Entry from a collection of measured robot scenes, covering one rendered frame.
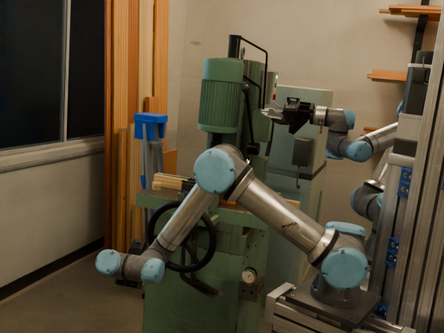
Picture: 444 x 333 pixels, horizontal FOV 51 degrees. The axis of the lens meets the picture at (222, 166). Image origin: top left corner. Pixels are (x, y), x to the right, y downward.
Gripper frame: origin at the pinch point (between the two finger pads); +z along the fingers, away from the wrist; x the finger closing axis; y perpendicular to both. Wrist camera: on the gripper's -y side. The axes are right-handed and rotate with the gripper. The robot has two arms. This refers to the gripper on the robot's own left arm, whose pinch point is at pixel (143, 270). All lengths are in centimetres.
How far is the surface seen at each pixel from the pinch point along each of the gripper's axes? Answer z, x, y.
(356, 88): 197, 81, -196
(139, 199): 22.5, -17.1, -31.1
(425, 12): 122, 117, -217
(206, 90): 3, 8, -77
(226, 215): 19.9, 22.6, -29.1
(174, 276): 36.9, 1.4, -2.7
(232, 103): 8, 19, -75
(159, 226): 26.9, -7.0, -21.8
